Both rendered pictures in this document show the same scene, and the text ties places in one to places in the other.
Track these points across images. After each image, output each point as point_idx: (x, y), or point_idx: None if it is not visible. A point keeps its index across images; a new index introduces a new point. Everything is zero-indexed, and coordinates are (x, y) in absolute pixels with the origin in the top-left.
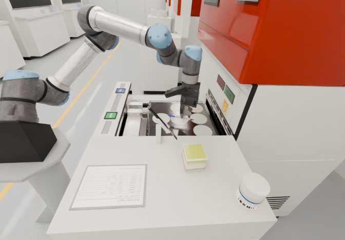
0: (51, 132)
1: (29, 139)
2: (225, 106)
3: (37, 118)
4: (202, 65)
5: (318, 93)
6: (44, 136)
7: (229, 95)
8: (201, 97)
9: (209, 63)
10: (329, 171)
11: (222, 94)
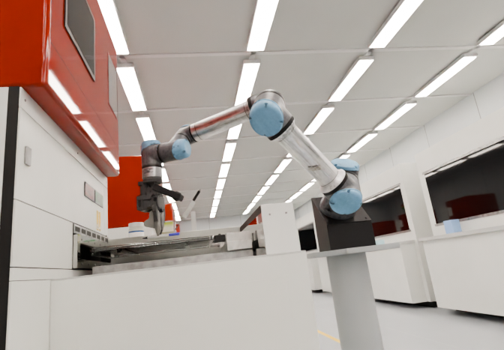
0: (326, 234)
1: (314, 219)
2: (98, 219)
3: (322, 208)
4: (37, 177)
5: None
6: (322, 231)
7: (100, 200)
8: (56, 274)
9: (63, 169)
10: None
11: (93, 208)
